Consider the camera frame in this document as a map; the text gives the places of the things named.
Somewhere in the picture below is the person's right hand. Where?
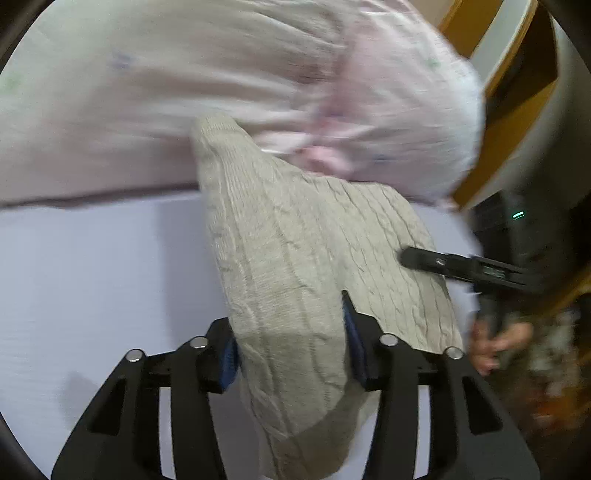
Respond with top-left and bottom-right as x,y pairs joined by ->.
468,320 -> 534,377

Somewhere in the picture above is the pink floral pillow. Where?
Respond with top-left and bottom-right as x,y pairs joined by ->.
1,1 -> 485,203

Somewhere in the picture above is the beige cable knit sweater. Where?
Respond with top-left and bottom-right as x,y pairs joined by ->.
192,115 -> 462,479

